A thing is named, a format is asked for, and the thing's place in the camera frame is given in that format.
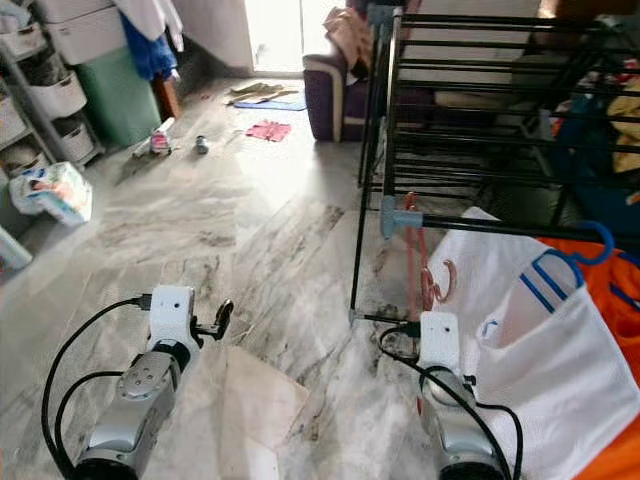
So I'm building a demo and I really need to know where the pink hanger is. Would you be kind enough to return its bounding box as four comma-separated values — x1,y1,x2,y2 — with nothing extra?
400,193,459,416

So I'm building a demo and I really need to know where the blue hanger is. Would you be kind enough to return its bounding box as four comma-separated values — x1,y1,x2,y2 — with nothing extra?
520,222,616,313

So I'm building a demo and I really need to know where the pink white toy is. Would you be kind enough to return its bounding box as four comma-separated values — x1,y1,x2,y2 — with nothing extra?
148,118,177,159

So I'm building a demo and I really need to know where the pink rag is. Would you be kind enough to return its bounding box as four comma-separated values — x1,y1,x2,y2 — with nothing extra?
245,121,293,143

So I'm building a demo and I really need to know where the tissue pack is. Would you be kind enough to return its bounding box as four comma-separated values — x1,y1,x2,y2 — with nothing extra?
10,162,93,226

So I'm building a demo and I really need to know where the small white table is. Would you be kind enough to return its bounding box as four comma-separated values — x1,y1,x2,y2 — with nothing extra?
0,225,33,271

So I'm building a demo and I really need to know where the flat beige cloth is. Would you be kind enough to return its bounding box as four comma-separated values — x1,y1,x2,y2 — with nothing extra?
225,82,306,104

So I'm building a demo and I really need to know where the green bin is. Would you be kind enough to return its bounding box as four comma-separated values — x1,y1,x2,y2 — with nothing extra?
78,48,163,149

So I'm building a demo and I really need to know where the purple sofa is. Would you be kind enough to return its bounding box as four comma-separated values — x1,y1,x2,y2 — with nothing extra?
302,0,391,143

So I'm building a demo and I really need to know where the black drying rack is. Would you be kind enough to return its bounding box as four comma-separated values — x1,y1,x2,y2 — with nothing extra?
350,0,640,323

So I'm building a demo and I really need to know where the blue hanging cloth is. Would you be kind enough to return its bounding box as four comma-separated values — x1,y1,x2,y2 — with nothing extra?
120,10,179,83

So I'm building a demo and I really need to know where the white storage drawer shelf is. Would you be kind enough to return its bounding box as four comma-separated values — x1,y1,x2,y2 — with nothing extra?
0,0,126,176

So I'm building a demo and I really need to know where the crumpled beige garment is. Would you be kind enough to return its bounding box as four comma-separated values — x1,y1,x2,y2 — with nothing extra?
323,8,373,73

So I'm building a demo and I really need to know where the white hanging cloth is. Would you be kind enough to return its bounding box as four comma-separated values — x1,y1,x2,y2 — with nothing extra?
115,0,186,53

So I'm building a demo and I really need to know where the orange shirt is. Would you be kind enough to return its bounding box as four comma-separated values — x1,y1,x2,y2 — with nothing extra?
540,235,640,480

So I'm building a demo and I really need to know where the yellow patterned cloth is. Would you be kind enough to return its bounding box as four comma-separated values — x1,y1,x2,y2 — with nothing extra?
605,80,640,176

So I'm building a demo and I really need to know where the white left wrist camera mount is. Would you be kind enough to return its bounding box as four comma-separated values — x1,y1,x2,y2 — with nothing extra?
148,286,199,346

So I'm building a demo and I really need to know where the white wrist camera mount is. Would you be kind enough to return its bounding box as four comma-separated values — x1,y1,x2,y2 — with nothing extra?
148,286,199,346
418,311,463,373

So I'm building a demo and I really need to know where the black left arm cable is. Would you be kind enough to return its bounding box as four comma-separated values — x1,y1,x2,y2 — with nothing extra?
42,295,156,480

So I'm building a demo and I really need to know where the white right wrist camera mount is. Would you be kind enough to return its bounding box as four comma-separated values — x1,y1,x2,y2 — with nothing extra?
418,311,463,373

